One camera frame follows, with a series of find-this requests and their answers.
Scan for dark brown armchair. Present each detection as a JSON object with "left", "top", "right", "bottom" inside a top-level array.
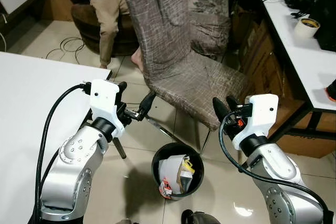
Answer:
[{"left": 71, "top": 3, "right": 140, "bottom": 57}]

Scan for white tape roll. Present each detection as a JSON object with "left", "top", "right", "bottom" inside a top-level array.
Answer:
[{"left": 294, "top": 18, "right": 321, "bottom": 39}]

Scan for black table leg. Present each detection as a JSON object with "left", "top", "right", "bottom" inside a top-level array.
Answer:
[{"left": 112, "top": 137, "right": 128, "bottom": 160}]

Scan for black bag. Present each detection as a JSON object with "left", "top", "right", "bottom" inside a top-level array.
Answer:
[{"left": 286, "top": 0, "right": 336, "bottom": 51}]

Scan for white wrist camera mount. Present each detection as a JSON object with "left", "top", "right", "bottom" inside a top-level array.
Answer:
[
  {"left": 231, "top": 94, "right": 279, "bottom": 149},
  {"left": 89, "top": 79, "right": 127, "bottom": 133}
]

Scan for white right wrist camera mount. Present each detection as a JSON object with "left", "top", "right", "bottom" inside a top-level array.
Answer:
[{"left": 231, "top": 94, "right": 279, "bottom": 149}]

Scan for red white wrapper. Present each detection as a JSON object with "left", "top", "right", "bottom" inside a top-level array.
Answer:
[{"left": 160, "top": 178, "right": 174, "bottom": 199}]

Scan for black orange object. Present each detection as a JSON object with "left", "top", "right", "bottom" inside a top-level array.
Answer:
[{"left": 325, "top": 80, "right": 336, "bottom": 103}]

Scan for black round rubbish bin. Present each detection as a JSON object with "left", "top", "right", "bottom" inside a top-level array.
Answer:
[{"left": 152, "top": 142, "right": 205, "bottom": 201}]

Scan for seated person khaki trousers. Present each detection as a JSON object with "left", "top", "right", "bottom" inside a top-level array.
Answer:
[{"left": 71, "top": 0, "right": 145, "bottom": 72}]

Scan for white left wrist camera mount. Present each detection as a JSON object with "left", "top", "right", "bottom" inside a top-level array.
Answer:
[{"left": 89, "top": 79, "right": 127, "bottom": 133}]

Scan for yellow trash piece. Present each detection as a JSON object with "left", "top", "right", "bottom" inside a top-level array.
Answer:
[{"left": 181, "top": 156, "right": 195, "bottom": 175}]

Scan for thin floor cable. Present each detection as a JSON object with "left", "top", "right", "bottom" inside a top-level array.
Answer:
[{"left": 45, "top": 35, "right": 88, "bottom": 62}]

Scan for dark robot foot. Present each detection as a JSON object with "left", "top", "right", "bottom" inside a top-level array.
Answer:
[{"left": 181, "top": 210, "right": 208, "bottom": 224}]

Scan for patterned brown cushioned chair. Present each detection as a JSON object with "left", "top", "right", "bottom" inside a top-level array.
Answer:
[{"left": 186, "top": 0, "right": 232, "bottom": 60}]

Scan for brown cardboard boxes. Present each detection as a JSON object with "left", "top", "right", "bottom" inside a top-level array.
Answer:
[{"left": 239, "top": 9, "right": 336, "bottom": 159}]

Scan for white paper trash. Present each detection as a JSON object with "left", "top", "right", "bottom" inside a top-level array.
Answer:
[{"left": 159, "top": 154, "right": 185, "bottom": 193}]

